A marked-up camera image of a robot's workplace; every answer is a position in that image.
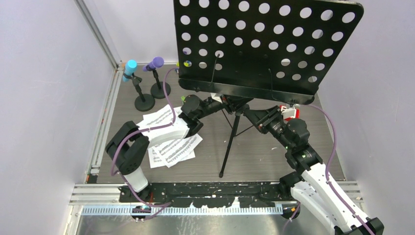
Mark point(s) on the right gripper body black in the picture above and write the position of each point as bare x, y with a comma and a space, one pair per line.
274, 123

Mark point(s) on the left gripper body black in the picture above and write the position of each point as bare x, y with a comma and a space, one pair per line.
227, 104

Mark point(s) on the sheet music page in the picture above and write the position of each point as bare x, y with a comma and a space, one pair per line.
172, 150
156, 161

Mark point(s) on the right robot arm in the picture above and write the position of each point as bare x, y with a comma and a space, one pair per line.
311, 183

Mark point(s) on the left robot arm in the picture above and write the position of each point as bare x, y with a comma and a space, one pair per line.
128, 146

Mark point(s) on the red toy window block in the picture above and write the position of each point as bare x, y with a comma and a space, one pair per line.
293, 112

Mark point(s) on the colourful toy block behind stand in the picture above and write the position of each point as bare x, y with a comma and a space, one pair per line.
185, 64

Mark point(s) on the black music stand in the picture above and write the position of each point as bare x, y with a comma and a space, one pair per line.
277, 50

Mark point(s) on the purple toy microphone on stand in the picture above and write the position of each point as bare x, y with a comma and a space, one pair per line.
157, 90

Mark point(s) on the blue toy microphone on stand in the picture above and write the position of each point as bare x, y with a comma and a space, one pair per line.
143, 102

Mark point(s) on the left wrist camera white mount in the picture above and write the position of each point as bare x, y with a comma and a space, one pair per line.
217, 97

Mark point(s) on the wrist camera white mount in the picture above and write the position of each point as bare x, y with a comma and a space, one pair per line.
290, 112
217, 97

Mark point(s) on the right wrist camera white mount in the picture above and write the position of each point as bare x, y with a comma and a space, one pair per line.
290, 112

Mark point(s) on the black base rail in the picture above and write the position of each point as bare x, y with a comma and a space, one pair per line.
212, 195

